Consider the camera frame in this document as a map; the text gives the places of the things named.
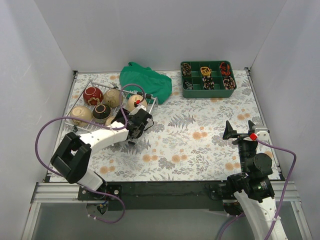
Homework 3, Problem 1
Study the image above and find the silver wire dish rack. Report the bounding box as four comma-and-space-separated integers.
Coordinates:
64, 81, 158, 143

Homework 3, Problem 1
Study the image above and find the grey black folded sock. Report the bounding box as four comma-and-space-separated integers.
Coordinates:
182, 80, 193, 90

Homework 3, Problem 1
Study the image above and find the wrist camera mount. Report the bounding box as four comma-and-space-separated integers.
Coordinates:
249, 125, 270, 141
134, 100, 148, 111

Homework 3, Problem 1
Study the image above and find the leopard print rolled sock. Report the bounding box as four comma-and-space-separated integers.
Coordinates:
181, 62, 192, 77

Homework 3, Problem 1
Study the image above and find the tan bowl with logo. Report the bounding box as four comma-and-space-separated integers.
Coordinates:
125, 94, 148, 112

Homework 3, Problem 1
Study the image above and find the beige flower bowl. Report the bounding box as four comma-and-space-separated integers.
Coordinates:
103, 88, 123, 108

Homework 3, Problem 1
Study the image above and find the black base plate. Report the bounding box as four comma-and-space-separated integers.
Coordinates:
77, 181, 241, 212

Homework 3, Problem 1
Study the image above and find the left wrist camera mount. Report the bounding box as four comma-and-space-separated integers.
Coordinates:
134, 100, 148, 111

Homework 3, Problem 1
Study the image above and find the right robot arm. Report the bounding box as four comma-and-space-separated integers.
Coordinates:
222, 120, 287, 240

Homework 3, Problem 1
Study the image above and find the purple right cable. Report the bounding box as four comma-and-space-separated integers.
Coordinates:
219, 138, 298, 240

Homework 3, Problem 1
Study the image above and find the beige bowl front left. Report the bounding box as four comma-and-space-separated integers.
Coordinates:
70, 105, 93, 127

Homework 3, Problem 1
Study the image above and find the red floral bowl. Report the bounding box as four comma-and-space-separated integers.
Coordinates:
82, 86, 104, 106

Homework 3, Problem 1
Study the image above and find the black pink floral rolled sock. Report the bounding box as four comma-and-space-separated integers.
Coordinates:
202, 76, 215, 90

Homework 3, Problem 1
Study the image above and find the green cloth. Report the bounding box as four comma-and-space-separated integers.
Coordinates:
119, 62, 172, 105

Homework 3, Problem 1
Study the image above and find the black patterned bowl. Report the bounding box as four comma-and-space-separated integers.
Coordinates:
92, 103, 111, 124

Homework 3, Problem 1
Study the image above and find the white bowl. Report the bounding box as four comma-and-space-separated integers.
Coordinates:
105, 116, 115, 126

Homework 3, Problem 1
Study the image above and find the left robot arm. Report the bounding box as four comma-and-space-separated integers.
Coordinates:
50, 109, 152, 200

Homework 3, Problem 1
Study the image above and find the aluminium frame rail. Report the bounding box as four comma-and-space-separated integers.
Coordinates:
20, 181, 83, 240

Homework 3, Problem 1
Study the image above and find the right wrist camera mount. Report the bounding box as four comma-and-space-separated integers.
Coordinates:
249, 125, 270, 141

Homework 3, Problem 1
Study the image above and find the green compartment organizer box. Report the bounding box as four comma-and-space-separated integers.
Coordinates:
180, 60, 237, 99

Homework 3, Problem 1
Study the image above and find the yellow rolled sock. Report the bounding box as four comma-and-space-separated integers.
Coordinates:
200, 66, 212, 77

